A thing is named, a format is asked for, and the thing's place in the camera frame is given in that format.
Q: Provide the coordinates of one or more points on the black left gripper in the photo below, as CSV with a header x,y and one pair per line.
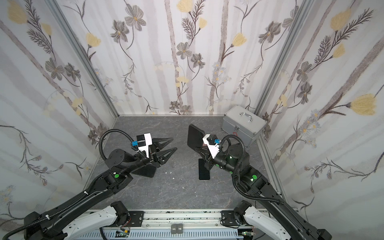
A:
x,y
154,154

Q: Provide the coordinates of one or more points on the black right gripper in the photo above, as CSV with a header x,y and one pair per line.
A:
x,y
202,151

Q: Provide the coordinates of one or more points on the black smartphone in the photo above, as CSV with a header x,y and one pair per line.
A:
x,y
204,173

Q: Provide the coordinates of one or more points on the black phone case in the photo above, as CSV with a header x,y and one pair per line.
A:
x,y
195,137

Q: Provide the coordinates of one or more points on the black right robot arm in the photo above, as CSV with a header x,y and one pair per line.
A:
x,y
229,154

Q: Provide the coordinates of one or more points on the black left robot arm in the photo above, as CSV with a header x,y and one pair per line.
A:
x,y
51,224

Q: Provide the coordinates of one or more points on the silver aluminium case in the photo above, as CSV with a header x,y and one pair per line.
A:
x,y
244,124

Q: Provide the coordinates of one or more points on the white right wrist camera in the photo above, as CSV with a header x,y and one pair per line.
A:
x,y
212,142

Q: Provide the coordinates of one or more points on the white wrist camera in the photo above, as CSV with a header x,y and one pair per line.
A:
x,y
212,142
142,143

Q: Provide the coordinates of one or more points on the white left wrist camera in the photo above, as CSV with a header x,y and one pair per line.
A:
x,y
142,143

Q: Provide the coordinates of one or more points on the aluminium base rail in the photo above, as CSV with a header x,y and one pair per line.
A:
x,y
90,225

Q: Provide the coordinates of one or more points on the white slotted cable duct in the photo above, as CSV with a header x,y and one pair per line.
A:
x,y
164,234

